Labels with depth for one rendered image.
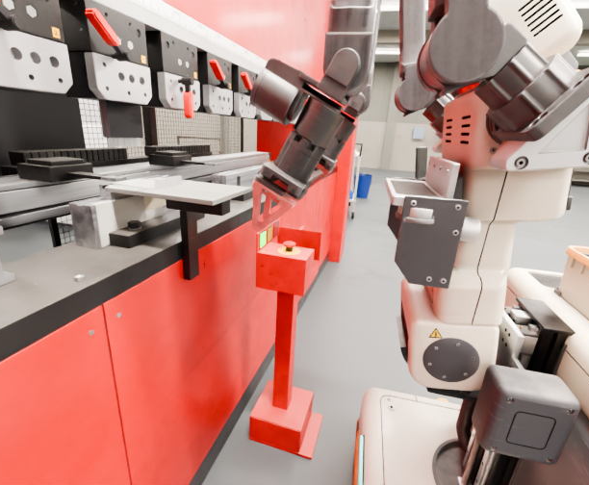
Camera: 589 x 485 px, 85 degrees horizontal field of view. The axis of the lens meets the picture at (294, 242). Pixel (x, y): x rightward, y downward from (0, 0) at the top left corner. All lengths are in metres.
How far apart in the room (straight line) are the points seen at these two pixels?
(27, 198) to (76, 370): 0.49
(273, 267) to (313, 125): 0.60
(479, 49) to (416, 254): 0.32
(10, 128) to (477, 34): 1.21
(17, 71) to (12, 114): 0.65
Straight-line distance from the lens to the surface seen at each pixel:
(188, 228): 0.79
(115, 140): 0.86
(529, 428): 0.74
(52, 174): 0.98
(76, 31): 0.81
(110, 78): 0.80
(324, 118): 0.46
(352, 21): 0.47
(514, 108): 0.48
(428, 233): 0.60
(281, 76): 0.48
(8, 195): 0.99
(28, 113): 1.35
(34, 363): 0.62
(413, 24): 0.92
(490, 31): 0.46
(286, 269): 0.97
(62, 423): 0.71
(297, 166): 0.46
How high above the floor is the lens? 1.14
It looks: 19 degrees down
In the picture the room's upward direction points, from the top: 3 degrees clockwise
